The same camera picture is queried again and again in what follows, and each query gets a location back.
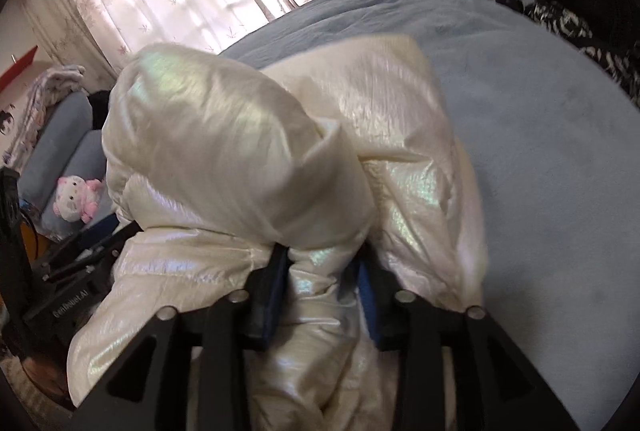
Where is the pink and white plush toy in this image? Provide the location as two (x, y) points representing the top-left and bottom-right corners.
(54, 175), (105, 224)

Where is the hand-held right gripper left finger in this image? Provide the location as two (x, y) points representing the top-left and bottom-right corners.
(70, 243), (293, 431)

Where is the blue pillow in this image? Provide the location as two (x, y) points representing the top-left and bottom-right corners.
(40, 131), (119, 238)
(20, 91), (94, 207)

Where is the white shiny puffer jacket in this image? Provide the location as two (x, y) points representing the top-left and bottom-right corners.
(67, 35), (488, 431)

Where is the black and white patterned cloth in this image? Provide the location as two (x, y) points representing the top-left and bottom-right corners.
(522, 1), (640, 107)

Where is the pale patterned blanket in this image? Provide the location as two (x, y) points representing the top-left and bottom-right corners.
(0, 65), (87, 172)

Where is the red panel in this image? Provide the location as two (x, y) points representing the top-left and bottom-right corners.
(0, 45), (39, 89)

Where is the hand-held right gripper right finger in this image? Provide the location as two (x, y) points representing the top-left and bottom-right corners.
(350, 253), (581, 431)

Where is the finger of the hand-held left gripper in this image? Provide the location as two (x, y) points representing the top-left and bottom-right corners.
(32, 242), (122, 286)
(46, 220), (144, 270)

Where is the bed with blue sheet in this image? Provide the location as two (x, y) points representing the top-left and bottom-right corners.
(220, 0), (640, 431)

